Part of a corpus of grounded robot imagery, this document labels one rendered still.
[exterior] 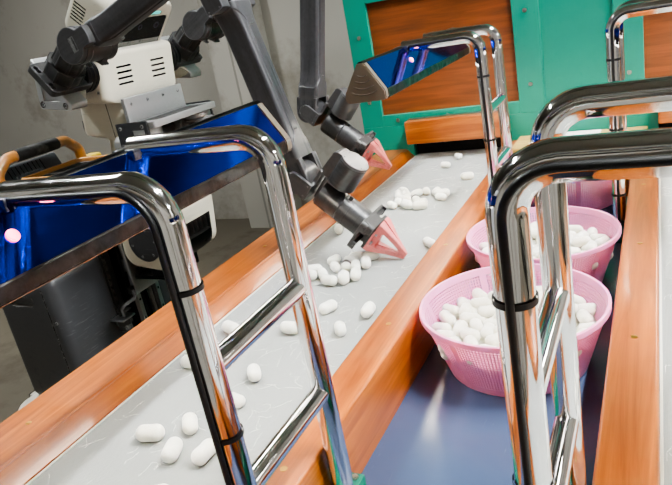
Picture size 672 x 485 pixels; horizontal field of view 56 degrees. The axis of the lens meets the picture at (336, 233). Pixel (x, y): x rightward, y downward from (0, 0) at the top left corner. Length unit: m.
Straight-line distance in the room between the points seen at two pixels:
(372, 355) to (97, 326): 1.21
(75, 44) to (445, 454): 1.10
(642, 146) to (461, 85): 1.63
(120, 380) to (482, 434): 0.51
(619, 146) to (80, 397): 0.81
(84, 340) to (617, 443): 1.51
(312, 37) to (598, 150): 1.35
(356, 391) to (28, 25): 4.72
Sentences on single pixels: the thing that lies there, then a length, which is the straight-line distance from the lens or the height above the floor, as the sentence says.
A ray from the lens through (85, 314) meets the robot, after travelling 1.92.
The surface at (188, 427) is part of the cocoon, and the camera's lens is 0.85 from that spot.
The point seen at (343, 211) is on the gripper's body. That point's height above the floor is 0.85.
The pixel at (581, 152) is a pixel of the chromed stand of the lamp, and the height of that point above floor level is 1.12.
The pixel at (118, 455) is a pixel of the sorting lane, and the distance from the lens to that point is 0.88.
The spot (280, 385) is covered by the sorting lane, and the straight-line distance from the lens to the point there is 0.90.
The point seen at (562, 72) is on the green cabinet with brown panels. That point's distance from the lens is 1.89.
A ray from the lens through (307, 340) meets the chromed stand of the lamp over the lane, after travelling 0.64.
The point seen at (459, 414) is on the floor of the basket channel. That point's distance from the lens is 0.90.
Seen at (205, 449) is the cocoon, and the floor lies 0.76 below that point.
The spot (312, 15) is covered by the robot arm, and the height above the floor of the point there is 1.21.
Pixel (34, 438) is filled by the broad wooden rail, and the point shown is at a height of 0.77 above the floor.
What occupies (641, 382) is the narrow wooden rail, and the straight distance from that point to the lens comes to 0.79.
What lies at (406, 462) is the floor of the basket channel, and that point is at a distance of 0.83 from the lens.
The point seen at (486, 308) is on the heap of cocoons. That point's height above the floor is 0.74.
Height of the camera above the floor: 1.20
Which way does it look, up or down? 19 degrees down
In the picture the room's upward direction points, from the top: 11 degrees counter-clockwise
